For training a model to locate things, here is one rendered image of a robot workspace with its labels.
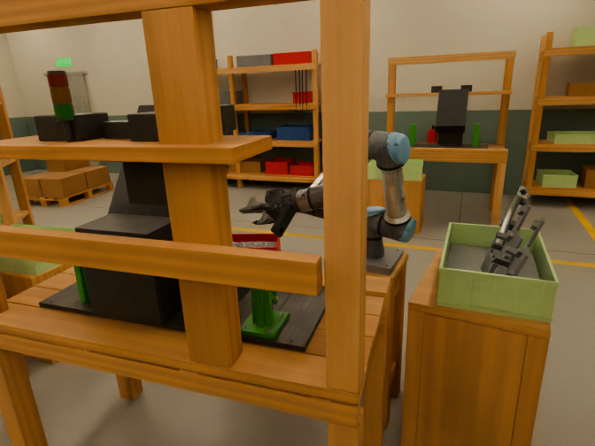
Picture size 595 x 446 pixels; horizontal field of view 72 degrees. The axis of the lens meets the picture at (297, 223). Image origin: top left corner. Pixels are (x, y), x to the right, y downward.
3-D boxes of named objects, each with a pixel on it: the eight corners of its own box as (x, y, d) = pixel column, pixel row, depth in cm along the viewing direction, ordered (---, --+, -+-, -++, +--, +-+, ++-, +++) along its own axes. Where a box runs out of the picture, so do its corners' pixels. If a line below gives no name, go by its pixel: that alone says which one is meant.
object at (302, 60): (318, 193, 677) (314, 49, 609) (169, 184, 788) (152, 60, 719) (328, 186, 725) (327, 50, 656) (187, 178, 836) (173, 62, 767)
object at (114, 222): (127, 292, 168) (112, 211, 157) (191, 301, 158) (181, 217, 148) (92, 315, 151) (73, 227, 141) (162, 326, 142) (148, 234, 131)
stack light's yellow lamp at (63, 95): (63, 103, 121) (59, 88, 119) (76, 103, 119) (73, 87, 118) (49, 104, 116) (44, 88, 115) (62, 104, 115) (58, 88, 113)
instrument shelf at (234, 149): (38, 146, 147) (35, 134, 146) (273, 149, 119) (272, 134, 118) (-35, 157, 125) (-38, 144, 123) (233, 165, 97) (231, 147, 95)
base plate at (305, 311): (115, 265, 201) (114, 260, 200) (336, 291, 166) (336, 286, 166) (39, 306, 163) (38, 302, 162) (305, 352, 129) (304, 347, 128)
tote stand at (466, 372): (430, 365, 255) (439, 247, 230) (525, 391, 231) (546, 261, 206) (400, 447, 199) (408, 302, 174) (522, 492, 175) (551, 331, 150)
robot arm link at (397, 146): (390, 226, 200) (376, 124, 166) (420, 233, 191) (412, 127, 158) (378, 242, 193) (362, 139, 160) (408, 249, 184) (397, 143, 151)
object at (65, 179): (78, 188, 783) (69, 149, 760) (113, 188, 764) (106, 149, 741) (24, 205, 673) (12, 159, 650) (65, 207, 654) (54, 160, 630)
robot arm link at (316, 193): (347, 209, 135) (338, 195, 128) (316, 216, 139) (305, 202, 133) (347, 189, 139) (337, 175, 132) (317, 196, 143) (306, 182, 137)
